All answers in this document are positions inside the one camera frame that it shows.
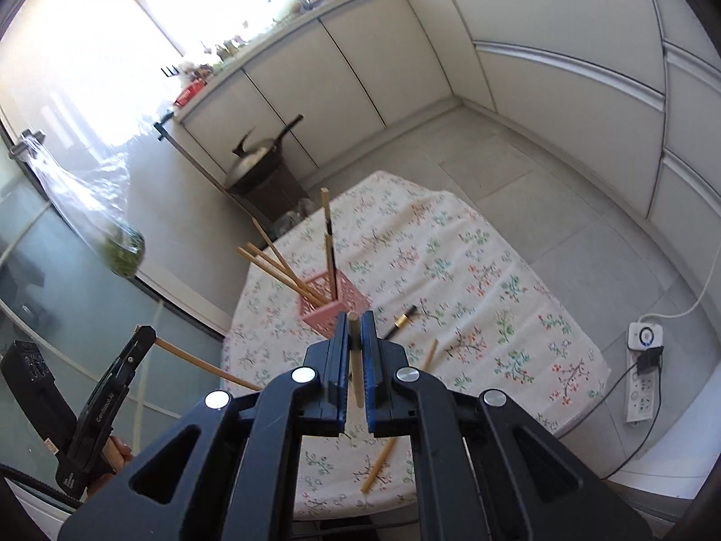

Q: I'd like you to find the pink perforated utensil holder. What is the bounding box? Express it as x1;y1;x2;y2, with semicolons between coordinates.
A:
298;271;370;338

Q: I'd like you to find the black chopstick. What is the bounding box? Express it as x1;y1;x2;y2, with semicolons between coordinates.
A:
384;304;417;341
320;187;338;300

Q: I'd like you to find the person's left hand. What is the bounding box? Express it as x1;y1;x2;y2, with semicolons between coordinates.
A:
87;436;133;498

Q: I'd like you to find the wooden chopstick on table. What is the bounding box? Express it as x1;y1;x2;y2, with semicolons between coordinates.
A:
422;339;439;372

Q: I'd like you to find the black tipped chopstick on table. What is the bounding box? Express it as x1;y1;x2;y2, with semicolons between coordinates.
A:
384;304;417;341

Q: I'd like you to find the wooden chopstick at edge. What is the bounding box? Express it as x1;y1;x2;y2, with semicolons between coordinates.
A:
360;438;397;495

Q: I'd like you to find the floral tablecloth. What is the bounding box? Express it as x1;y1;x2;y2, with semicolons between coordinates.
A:
223;171;610;519

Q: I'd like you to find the crumpled plastic bag on floor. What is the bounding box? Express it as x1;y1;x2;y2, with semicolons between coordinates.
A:
273;198;316;238

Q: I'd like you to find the plastic bag of greens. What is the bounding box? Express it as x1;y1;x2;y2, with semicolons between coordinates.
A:
12;129;146;279

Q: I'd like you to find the wok with lid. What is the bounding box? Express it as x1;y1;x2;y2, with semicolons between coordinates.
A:
224;114;304;196

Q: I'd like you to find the white power strip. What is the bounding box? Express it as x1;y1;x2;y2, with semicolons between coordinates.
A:
625;321;664;424

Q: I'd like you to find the red basin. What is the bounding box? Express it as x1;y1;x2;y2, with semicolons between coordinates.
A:
173;79;206;108

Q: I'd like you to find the black cable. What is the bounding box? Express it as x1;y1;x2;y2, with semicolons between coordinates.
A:
551;361;666;480

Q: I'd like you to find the white power cable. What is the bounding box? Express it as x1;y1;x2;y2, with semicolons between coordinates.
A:
638;247;721;326

